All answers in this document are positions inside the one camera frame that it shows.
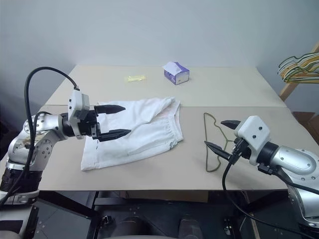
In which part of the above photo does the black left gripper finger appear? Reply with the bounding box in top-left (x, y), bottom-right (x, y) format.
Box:
top-left (94, 104), bottom-right (126, 116)
top-left (92, 128), bottom-right (132, 143)

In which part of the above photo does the wooden clothes rack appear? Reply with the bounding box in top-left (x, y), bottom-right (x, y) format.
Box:
top-left (279, 41), bottom-right (319, 102)

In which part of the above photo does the black table frame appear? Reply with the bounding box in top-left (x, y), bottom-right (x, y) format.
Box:
top-left (39, 190), bottom-right (252, 209)

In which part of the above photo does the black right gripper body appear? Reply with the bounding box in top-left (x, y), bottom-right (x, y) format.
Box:
top-left (230, 137), bottom-right (251, 165)

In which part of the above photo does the olive wire hanger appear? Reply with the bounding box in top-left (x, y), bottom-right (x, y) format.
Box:
top-left (202, 112), bottom-right (236, 173)

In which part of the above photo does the yellow plastic packet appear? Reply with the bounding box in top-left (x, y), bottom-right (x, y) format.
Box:
top-left (124, 74), bottom-right (148, 83)

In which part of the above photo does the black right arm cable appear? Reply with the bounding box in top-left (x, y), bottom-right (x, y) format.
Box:
top-left (222, 146), bottom-right (319, 236)

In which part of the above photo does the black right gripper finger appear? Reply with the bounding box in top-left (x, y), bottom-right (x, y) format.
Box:
top-left (220, 119), bottom-right (242, 130)
top-left (204, 141), bottom-right (234, 163)

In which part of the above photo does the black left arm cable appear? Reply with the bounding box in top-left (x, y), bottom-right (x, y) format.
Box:
top-left (0, 66), bottom-right (80, 207)

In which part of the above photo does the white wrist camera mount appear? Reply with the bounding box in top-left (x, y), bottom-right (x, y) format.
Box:
top-left (67, 89), bottom-right (91, 139)
top-left (234, 115), bottom-right (271, 166)

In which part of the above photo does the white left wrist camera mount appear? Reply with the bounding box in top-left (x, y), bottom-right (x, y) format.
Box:
top-left (67, 89), bottom-right (91, 139)

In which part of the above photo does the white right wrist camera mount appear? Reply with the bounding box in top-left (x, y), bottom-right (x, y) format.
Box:
top-left (234, 115), bottom-right (271, 166)

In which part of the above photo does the purple tissue box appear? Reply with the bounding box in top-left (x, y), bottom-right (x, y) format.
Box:
top-left (162, 61), bottom-right (190, 86)

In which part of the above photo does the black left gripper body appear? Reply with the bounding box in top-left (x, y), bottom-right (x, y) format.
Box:
top-left (78, 109), bottom-right (102, 140)

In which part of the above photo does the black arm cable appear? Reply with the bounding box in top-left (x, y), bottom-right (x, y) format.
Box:
top-left (0, 66), bottom-right (80, 207)
top-left (222, 146), bottom-right (319, 236)

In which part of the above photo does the white garment with pink lining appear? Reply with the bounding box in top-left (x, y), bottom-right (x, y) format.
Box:
top-left (80, 97), bottom-right (184, 172)

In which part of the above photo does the black flat panel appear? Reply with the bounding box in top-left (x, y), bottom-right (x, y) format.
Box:
top-left (31, 198), bottom-right (101, 239)

